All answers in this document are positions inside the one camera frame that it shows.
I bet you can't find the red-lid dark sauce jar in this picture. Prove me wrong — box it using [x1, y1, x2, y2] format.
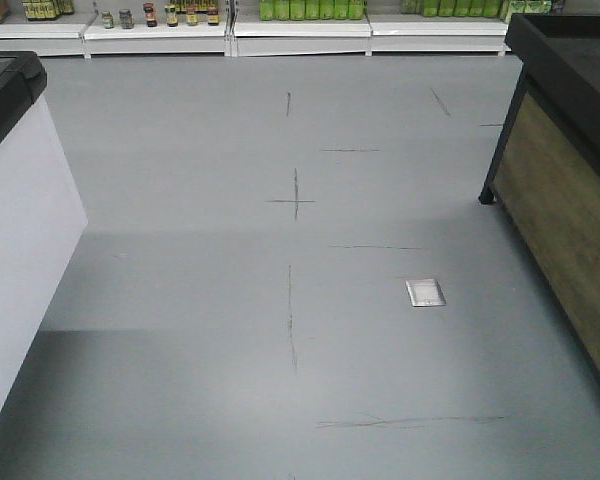
[143, 2, 158, 28]

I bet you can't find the dark pickle jar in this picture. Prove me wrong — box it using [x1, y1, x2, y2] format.
[119, 9, 134, 30]

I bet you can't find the yellow-label sauce jar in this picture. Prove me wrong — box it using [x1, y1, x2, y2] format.
[164, 4, 179, 28]

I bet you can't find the metal floor socket plate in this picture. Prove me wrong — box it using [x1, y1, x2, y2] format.
[405, 278, 446, 307]

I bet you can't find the green-lid sauce jar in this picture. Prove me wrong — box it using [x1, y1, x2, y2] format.
[101, 10, 115, 29]

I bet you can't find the black wooden produce stand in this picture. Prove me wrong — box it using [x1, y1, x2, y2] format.
[478, 13, 600, 458]

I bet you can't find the white chest freezer black lid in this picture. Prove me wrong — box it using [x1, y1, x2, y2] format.
[0, 51, 88, 412]

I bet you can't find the white supermarket shelf unit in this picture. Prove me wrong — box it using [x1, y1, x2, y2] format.
[0, 1, 507, 59]

